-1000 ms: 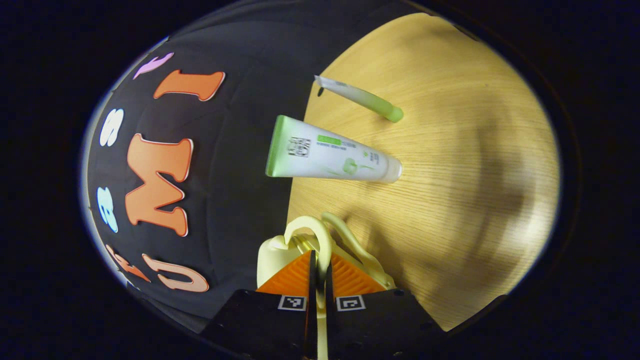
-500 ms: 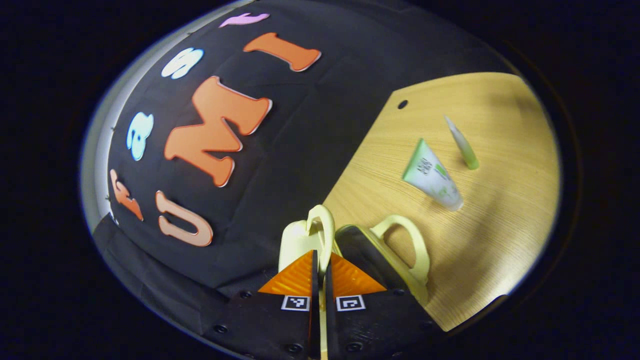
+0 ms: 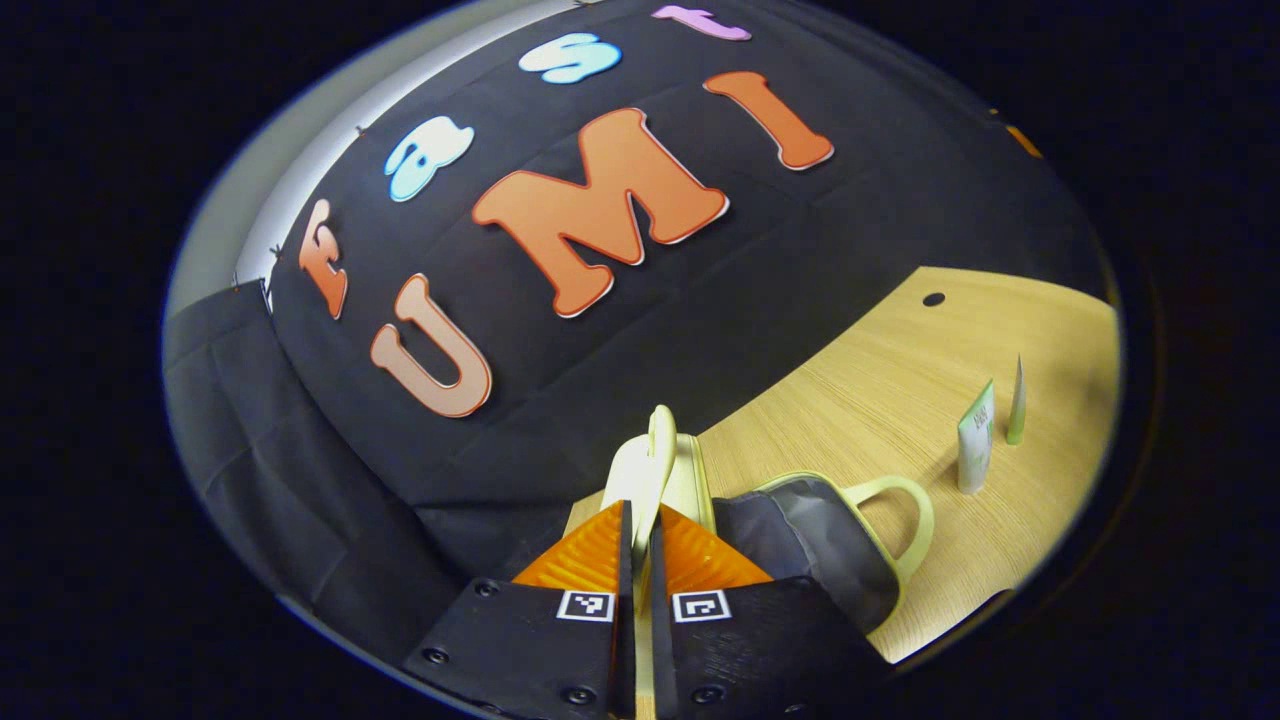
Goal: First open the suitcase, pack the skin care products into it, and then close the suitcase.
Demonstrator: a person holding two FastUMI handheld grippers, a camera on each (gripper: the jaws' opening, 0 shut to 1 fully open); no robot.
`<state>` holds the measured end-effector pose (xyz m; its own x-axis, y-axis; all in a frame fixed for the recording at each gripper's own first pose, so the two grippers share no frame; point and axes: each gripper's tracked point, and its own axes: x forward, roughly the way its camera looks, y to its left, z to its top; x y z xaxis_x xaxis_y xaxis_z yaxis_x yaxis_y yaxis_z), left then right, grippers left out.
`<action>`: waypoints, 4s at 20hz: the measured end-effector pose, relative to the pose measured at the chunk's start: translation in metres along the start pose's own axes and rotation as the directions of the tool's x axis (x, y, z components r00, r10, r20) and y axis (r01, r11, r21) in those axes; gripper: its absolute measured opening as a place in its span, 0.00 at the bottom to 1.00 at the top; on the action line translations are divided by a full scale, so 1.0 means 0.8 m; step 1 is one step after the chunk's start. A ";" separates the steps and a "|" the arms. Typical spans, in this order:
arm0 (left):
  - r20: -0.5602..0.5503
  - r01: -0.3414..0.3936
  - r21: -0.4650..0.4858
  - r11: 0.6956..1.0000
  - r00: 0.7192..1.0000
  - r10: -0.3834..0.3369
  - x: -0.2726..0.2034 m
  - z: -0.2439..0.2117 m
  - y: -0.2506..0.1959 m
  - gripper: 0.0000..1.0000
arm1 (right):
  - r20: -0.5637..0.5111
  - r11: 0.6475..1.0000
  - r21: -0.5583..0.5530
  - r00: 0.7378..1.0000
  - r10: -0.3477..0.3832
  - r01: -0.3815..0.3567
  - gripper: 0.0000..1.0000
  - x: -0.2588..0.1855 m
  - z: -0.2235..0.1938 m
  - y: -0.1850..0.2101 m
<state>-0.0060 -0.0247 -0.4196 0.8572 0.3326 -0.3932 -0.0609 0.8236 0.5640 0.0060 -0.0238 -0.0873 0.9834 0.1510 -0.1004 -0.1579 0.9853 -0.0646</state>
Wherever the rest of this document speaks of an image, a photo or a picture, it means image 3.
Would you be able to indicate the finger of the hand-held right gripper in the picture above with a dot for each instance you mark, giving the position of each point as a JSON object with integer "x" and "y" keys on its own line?
{"x": 1024, "y": 142}

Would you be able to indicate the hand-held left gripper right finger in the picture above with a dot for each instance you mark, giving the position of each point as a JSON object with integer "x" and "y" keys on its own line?
{"x": 660, "y": 570}

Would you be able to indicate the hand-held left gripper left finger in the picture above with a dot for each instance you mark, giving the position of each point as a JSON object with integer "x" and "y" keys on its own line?
{"x": 627, "y": 570}

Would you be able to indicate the pale yellow suitcase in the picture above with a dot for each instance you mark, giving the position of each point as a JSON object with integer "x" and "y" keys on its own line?
{"x": 800, "y": 540}

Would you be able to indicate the small pale green tube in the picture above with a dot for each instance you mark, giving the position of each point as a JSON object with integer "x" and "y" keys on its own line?
{"x": 1016, "y": 410}

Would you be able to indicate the large white green tube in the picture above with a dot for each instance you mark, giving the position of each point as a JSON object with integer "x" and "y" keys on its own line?
{"x": 975, "y": 450}

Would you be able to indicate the black backdrop cloth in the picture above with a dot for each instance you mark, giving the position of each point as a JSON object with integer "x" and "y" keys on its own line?
{"x": 700, "y": 320}

